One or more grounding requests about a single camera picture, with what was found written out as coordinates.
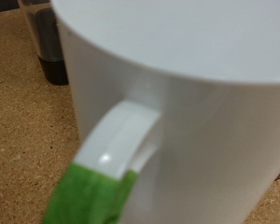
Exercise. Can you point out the white mug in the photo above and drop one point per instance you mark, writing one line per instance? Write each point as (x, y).
(193, 124)

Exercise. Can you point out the black Keurig coffee machine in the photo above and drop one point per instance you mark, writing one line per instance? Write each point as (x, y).
(51, 56)

